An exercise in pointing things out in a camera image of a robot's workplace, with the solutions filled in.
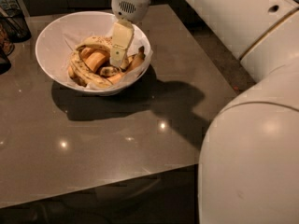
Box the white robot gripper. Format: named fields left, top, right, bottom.
left=110, top=0, right=151, bottom=67

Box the spotted yellow banana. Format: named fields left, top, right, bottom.
left=75, top=35, right=131, bottom=72

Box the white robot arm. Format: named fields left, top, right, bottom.
left=185, top=0, right=299, bottom=224

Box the orange banana at right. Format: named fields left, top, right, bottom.
left=107, top=47, right=146, bottom=84

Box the orange banana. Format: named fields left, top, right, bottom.
left=84, top=50, right=109, bottom=73
left=107, top=47, right=146, bottom=84

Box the orange banana in middle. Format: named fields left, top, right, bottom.
left=84, top=50, right=109, bottom=73

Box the small dark spotted banana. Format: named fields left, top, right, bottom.
left=99, top=66, right=119, bottom=77

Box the white bowl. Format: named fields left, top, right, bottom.
left=36, top=11, right=152, bottom=96

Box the spotted banana bunch at left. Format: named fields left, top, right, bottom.
left=69, top=50, right=112, bottom=89

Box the dark object at left edge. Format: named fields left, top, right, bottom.
left=0, top=24, right=14, bottom=75

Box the black wire basket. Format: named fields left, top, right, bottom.
left=0, top=8, right=31, bottom=43

